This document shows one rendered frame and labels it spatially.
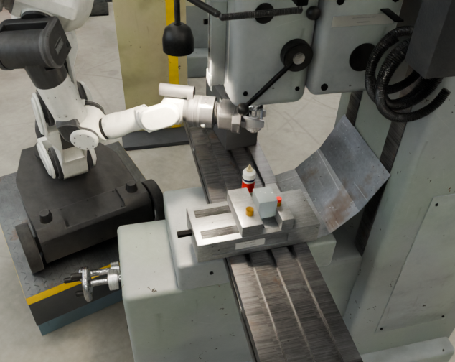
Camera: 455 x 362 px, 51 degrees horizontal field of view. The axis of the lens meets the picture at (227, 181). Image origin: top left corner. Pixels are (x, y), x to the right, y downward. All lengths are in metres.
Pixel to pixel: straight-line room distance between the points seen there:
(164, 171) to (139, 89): 0.56
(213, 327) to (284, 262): 0.49
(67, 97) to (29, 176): 0.97
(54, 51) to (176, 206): 0.63
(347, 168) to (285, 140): 1.83
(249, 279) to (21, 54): 0.79
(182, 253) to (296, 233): 0.35
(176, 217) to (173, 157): 1.64
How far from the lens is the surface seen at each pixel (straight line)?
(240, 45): 1.08
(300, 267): 1.33
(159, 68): 3.13
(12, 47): 1.26
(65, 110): 1.34
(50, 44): 1.23
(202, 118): 1.28
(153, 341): 1.71
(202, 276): 1.45
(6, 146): 3.49
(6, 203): 2.40
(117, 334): 2.30
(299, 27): 1.11
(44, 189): 2.15
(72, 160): 1.98
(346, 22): 1.13
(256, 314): 1.21
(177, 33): 1.09
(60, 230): 1.92
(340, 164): 1.57
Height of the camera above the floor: 1.93
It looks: 41 degrees down
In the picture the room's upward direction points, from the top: 3 degrees clockwise
